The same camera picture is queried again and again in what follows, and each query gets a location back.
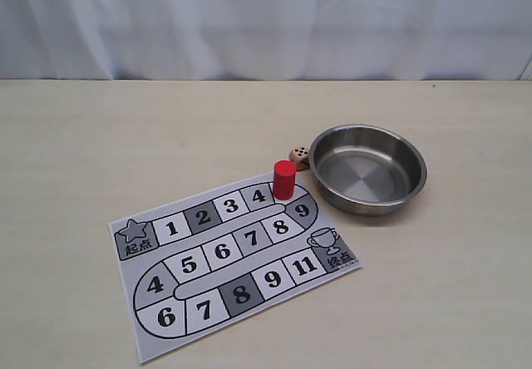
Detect red cylinder game piece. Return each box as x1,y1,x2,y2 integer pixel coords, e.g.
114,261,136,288
273,160,297,200

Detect wooden die black pips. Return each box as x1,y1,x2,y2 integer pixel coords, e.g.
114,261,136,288
288,146,310,171

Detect round stainless steel dish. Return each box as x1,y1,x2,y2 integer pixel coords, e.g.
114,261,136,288
308,124,427,217

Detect printed paper game board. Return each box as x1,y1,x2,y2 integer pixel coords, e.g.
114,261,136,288
109,174,361,363

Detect white backdrop curtain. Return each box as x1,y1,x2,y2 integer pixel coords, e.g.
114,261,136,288
1,0,531,80

